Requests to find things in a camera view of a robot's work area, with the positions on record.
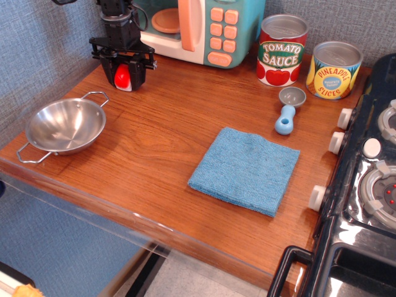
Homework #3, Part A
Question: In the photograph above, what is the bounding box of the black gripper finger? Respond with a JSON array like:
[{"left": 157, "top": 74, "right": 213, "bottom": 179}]
[
  {"left": 100, "top": 56, "right": 118, "bottom": 86},
  {"left": 127, "top": 61, "right": 146, "bottom": 91}
]

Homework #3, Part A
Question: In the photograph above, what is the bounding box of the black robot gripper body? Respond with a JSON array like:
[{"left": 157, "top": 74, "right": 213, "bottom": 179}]
[{"left": 89, "top": 20, "right": 157, "bottom": 70}]

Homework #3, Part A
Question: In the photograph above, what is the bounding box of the red toy sushi piece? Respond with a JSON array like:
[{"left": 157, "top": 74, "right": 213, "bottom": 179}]
[{"left": 114, "top": 64, "right": 132, "bottom": 92}]

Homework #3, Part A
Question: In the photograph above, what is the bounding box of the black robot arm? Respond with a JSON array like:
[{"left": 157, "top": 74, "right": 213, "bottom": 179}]
[{"left": 89, "top": 1, "right": 157, "bottom": 92}]

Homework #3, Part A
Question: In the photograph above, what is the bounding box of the silver metal pot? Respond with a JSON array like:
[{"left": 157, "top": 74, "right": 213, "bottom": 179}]
[{"left": 16, "top": 91, "right": 110, "bottom": 164}]

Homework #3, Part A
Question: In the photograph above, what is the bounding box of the toy microwave oven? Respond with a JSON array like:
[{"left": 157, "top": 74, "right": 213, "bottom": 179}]
[{"left": 134, "top": 1, "right": 265, "bottom": 69}]

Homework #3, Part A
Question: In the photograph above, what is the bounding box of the blue folded cloth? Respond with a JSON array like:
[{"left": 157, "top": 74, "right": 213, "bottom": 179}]
[{"left": 188, "top": 127, "right": 300, "bottom": 217}]

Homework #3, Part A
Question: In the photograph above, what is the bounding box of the tomato sauce can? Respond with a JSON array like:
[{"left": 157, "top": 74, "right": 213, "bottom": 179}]
[{"left": 256, "top": 14, "right": 308, "bottom": 87}]

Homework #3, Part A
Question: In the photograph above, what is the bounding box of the blue grey measuring scoop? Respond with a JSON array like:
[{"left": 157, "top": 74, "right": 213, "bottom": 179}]
[{"left": 275, "top": 87, "right": 306, "bottom": 136}]

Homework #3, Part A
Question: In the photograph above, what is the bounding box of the pineapple slices can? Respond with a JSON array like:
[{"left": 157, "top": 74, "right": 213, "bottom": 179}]
[{"left": 306, "top": 41, "right": 363, "bottom": 100}]

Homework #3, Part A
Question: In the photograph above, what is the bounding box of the white stove knob middle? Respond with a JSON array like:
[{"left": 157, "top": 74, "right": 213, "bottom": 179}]
[{"left": 328, "top": 132, "right": 345, "bottom": 155}]

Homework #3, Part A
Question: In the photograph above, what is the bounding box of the white stove knob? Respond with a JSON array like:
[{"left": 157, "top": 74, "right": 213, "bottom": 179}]
[
  {"left": 308, "top": 185, "right": 327, "bottom": 212},
  {"left": 337, "top": 108, "right": 353, "bottom": 130},
  {"left": 328, "top": 132, "right": 345, "bottom": 155}
]

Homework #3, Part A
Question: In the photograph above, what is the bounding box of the white stove knob upper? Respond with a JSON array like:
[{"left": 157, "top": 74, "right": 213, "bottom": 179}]
[{"left": 337, "top": 108, "right": 353, "bottom": 130}]

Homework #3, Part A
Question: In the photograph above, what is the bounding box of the white stove knob lower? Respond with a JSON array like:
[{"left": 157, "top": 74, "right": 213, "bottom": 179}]
[{"left": 308, "top": 185, "right": 327, "bottom": 212}]

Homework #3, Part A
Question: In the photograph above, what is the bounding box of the black toy stove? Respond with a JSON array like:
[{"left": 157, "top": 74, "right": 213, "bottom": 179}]
[{"left": 268, "top": 54, "right": 395, "bottom": 296}]

